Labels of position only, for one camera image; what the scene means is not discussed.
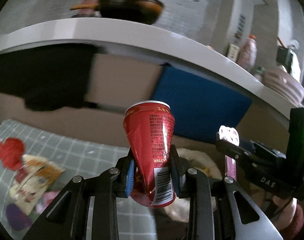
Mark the black cloth under counter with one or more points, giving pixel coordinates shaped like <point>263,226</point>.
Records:
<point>50,77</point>

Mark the orange noodle snack bag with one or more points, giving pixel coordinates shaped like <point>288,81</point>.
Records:
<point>33,179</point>

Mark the pink panda lollipop wrapper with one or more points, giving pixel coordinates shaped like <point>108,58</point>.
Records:
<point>231,137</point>

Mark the pink mermaid snack packet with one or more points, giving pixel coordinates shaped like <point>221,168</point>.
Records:
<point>45,200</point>

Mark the crushed red drink can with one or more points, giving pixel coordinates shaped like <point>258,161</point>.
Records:
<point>149,127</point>

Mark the crumpled red plastic wrapper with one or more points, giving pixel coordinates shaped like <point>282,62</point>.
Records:
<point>11,151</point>

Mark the purple grape snack packet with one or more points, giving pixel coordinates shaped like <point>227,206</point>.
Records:
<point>17,219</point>

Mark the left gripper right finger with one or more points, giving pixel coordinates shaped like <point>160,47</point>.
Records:
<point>188,182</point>

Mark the pink striped bowl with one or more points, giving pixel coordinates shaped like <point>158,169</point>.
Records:
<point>284,84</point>

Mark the green grid table mat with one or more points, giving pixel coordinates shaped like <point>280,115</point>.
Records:
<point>77,157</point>

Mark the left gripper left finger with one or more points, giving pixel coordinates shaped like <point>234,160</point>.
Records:
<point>119,180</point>

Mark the blue cloth panel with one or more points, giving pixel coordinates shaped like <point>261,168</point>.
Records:
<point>199,106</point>

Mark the white countertop edge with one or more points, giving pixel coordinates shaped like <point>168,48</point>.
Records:
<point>147,43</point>

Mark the person's right hand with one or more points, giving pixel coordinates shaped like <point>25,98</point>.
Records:
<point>290,219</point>

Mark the pink drink bottle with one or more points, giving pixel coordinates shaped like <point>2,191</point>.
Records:
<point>247,56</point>

